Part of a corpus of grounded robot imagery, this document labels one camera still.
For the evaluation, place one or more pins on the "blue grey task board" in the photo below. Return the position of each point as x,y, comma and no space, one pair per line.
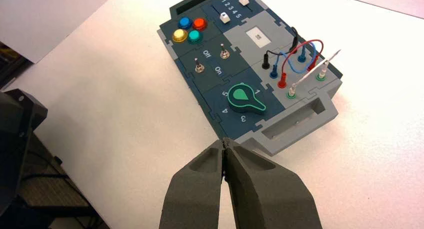
212,83

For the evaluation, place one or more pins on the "blue push button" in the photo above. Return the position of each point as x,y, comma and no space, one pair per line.
184,22

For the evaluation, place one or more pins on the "metal toggle switch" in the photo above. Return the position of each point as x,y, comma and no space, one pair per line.
199,68
224,53

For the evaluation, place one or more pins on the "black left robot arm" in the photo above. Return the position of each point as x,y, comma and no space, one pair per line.
15,138

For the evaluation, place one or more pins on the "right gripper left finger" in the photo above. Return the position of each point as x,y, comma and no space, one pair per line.
195,194

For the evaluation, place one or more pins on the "white slider knob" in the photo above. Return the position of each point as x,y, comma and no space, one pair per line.
225,18
243,0

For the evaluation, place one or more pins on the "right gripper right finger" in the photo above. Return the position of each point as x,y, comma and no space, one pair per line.
265,197

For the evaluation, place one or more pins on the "red push button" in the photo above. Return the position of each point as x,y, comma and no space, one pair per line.
199,23

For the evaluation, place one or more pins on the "dark background equipment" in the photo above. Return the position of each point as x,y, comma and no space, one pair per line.
10,65

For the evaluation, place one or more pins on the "green rotary knob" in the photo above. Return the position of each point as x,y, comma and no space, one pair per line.
242,96

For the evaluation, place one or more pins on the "green push button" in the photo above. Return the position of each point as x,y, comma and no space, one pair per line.
194,37

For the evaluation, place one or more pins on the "yellow push button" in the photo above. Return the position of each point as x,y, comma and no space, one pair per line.
180,35

